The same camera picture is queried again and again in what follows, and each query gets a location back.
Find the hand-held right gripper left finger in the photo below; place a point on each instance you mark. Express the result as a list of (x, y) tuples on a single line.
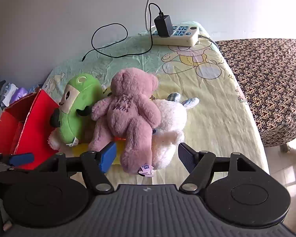
[(108, 156)]

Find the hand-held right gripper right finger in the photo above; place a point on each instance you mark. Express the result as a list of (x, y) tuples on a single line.
[(186, 158)]

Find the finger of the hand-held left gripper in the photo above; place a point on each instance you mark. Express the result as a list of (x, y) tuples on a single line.
[(21, 159)]

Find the yellow tiger plush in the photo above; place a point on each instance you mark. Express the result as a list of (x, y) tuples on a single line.
[(81, 150)]

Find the red cardboard box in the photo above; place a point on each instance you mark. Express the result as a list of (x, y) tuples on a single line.
[(32, 128)]

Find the white long-eared plush bunny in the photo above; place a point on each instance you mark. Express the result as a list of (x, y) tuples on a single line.
[(53, 140)]

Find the pink plush rabbit plaid ears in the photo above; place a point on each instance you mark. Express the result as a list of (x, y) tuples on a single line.
[(170, 118)]

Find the mauve teddy bear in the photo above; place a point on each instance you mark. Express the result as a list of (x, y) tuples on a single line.
[(128, 108)]

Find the green plush toy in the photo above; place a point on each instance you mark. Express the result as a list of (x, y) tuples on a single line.
[(76, 96)]

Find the purple tissue pack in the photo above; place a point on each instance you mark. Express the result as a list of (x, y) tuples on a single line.
[(19, 93)]

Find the white blue patterned packet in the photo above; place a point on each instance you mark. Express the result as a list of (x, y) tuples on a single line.
[(8, 91)]

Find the brown patterned blanket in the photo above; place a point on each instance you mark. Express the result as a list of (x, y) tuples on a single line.
[(268, 84)]

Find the white power strip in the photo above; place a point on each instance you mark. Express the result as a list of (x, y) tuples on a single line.
[(185, 38)]

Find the black power adapter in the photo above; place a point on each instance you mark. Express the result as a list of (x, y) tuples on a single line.
[(164, 26)]

